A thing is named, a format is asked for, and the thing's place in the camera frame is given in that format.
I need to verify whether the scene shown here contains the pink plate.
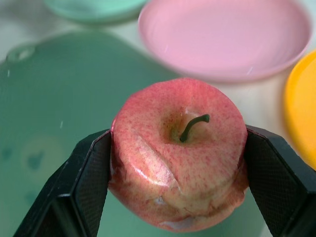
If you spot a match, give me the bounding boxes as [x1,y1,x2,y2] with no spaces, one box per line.
[137,0,313,83]

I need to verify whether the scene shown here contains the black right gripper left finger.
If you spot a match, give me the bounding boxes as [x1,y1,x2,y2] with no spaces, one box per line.
[12,128,111,237]

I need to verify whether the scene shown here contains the mint green plate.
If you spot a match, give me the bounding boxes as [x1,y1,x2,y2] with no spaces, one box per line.
[43,0,151,23]

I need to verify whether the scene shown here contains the green cutting board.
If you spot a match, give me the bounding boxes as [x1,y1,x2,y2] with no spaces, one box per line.
[0,31,270,237]

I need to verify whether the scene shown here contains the red apple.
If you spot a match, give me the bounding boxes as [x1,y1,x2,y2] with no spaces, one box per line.
[107,77,249,233]

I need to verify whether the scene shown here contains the yellow plate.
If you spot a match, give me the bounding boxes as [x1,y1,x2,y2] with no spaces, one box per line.
[282,49,316,171]

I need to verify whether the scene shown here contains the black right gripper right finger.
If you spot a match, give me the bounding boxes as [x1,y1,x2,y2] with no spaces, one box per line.
[244,124,316,237]

